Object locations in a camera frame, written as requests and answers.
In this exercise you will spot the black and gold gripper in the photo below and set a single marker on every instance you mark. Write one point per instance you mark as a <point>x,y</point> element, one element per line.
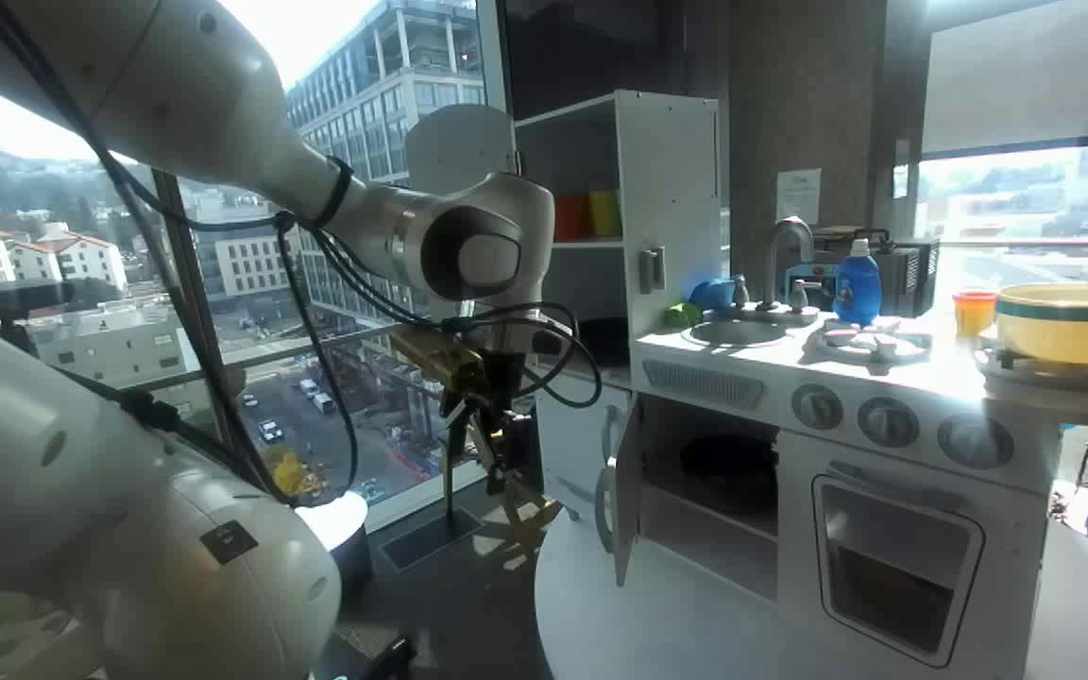
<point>478,397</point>

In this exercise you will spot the blue toy on sink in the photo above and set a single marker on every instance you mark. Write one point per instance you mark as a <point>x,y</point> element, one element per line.
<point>715,295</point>

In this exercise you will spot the blue detergent bottle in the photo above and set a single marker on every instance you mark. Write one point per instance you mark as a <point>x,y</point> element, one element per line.
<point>858,285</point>

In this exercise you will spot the yellow cup on shelf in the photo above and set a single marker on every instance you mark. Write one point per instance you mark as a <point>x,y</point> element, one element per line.
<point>608,215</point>

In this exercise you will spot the orange cup on counter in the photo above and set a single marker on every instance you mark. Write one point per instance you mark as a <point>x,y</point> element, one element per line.
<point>973,310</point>

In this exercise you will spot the grey toy faucet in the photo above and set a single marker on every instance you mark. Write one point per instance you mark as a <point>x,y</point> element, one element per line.
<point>791,245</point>

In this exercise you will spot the white cabinet door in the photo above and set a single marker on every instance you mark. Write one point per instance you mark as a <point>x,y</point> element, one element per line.
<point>618,502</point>

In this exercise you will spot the white toy oven door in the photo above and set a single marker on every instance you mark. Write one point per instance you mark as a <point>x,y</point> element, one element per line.
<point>888,568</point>

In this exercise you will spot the round white table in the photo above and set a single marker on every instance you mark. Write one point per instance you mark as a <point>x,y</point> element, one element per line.
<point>672,620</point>

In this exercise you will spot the white toy kitchen cabinet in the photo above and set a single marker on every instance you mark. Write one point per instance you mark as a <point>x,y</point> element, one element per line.
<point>740,416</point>

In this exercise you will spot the yellow green striped bowl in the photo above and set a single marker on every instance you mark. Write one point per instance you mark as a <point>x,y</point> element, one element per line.
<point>1043,322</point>

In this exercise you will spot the orange cup on shelf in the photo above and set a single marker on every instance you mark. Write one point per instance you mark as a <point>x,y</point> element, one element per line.
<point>572,218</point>

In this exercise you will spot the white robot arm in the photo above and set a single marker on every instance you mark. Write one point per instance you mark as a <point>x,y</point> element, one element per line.
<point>178,561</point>

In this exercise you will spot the green toy on sink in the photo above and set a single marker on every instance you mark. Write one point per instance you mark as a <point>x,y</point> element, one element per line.
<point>677,317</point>

